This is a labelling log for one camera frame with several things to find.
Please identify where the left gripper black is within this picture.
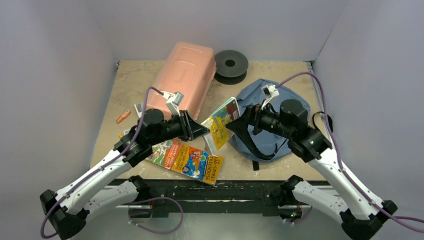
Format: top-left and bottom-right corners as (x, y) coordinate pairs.
(149, 109), (210, 146)

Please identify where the blue backpack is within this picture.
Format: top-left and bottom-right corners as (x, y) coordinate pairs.
(229, 78), (332, 170)

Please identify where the yellow illustrated book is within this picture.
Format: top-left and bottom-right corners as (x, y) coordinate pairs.
(202, 97), (240, 155)

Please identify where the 130-Storey Treehouse orange book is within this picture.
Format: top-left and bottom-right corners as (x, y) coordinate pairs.
(171, 145), (224, 186)

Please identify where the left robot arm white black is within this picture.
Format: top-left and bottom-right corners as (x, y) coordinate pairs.
(39, 109), (210, 240)

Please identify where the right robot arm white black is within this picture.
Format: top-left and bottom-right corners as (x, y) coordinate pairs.
(226, 99), (397, 240)

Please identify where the orange green Treehouse book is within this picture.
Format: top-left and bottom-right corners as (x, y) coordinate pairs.
(146, 140), (182, 170)

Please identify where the black filament spool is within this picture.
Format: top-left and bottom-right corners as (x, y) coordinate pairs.
(214, 50), (249, 85)

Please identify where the pink translucent plastic box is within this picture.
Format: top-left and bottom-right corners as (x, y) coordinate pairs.
(152, 42), (216, 120)

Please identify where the small red white box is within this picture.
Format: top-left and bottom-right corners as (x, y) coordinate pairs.
(123, 128), (131, 136)

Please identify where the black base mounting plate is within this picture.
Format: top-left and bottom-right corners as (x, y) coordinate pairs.
(130, 176), (303, 221)

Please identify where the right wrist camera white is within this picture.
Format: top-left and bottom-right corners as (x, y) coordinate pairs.
(260, 84), (280, 110)

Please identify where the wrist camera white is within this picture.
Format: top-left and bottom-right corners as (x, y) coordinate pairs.
(163, 91), (184, 116)
(260, 84), (280, 110)

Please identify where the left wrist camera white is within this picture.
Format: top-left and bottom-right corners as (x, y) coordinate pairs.
(163, 91), (184, 116)

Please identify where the aluminium frame rail right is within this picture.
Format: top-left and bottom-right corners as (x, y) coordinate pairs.
(304, 60), (342, 170)

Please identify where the aluminium frame rail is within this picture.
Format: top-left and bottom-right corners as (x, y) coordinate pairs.
(68, 198), (349, 240)
(304, 60), (342, 170)

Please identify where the aluminium frame rail front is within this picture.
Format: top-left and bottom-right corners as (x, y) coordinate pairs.
(68, 198), (349, 240)

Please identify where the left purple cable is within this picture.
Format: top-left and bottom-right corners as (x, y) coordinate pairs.
(40, 86), (184, 239)

